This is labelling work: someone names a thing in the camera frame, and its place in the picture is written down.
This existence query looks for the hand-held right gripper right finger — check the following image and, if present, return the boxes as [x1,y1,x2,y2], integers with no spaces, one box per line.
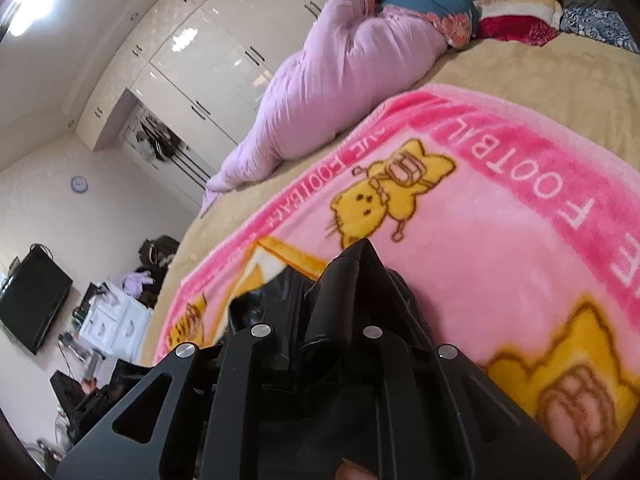
[357,239,582,480]

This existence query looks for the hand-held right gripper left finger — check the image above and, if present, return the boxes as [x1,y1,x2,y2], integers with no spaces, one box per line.
[54,246,360,480]

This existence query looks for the black leather jacket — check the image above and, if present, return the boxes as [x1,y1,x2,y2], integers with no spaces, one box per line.
[220,266,436,361]

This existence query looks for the purple clothes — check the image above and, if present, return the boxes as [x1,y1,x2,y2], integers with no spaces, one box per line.
[121,269,157,297]

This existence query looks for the person's right hand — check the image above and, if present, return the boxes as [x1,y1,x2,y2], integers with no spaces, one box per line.
[334,461,382,480]

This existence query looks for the white drawer cabinet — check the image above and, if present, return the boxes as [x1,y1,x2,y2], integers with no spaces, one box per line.
[79,282,154,357]

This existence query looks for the black television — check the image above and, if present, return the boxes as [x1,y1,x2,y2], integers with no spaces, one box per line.
[0,244,74,357]

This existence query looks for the dark bag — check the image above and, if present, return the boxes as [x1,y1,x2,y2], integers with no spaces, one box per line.
[137,234,181,281]

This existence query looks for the pink printed blanket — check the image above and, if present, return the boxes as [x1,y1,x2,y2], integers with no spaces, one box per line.
[152,82,640,473]

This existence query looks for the hanging dark bags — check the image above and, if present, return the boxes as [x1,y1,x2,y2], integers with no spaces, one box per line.
[134,114,177,162]

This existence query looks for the pink duvet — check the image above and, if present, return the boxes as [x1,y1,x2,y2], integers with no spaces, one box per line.
[200,0,451,213]

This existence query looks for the white wardrobe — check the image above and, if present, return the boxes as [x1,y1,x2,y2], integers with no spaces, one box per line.
[61,0,382,211]

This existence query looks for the blue floral pillow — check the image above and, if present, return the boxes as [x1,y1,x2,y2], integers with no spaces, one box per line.
[380,0,482,50]

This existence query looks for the red striped pillow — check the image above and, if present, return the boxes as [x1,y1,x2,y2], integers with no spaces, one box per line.
[471,0,564,47]

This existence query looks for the ceiling light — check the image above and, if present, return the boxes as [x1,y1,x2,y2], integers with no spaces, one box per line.
[7,0,65,38]

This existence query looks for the blue patterned pillow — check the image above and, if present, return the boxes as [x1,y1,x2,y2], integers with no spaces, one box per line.
[559,6,640,55]

